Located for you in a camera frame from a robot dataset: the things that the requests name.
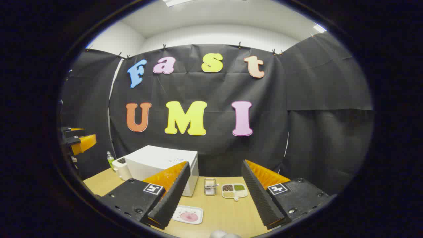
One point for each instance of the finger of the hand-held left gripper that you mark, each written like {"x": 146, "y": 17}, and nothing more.
{"x": 82, "y": 143}
{"x": 71, "y": 131}

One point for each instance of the white divided grain dish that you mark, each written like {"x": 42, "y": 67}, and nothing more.
{"x": 238, "y": 187}

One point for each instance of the ceiling light panel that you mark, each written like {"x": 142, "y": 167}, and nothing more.
{"x": 178, "y": 2}
{"x": 320, "y": 28}

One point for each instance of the pink round food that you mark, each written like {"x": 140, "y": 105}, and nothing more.
{"x": 189, "y": 217}

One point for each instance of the white toaster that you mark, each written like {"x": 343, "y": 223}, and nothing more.
{"x": 120, "y": 168}

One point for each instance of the green drink bottle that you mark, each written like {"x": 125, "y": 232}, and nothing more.
{"x": 110, "y": 160}

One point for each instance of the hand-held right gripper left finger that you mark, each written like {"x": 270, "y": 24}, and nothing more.
{"x": 172, "y": 201}

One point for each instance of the white microwave oven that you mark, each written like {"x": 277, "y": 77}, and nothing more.
{"x": 155, "y": 158}

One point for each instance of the white square plate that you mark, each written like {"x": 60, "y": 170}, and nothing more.
{"x": 180, "y": 211}

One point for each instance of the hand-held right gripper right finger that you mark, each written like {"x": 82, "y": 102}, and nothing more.
{"x": 261, "y": 198}

